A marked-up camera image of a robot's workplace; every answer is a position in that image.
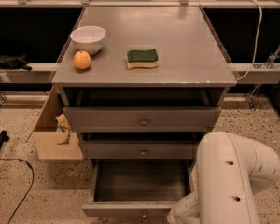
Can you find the grey bottom drawer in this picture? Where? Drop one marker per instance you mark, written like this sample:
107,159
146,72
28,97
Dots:
138,188

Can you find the grey drawer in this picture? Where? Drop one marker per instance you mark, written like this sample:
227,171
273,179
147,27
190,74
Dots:
136,119
138,188
147,145

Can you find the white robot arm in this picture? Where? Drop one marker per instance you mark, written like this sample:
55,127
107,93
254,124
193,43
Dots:
230,170

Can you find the grey middle drawer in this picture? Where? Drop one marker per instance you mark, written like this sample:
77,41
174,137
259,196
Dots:
147,145

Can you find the grey top drawer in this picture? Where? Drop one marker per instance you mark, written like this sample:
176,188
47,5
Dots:
136,119

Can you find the grey drawer cabinet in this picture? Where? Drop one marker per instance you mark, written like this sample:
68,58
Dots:
192,71

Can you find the cardboard box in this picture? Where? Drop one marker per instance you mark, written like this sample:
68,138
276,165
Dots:
52,142

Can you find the green yellow sponge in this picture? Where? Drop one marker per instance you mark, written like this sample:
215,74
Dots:
147,58

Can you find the orange fruit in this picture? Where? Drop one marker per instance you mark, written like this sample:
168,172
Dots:
82,60

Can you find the white ceramic bowl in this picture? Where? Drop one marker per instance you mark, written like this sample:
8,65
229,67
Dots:
88,38

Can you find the metal frame rail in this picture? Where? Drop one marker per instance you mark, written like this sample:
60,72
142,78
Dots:
40,73

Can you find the black cloth on rail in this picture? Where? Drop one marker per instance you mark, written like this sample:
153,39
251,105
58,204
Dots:
14,62

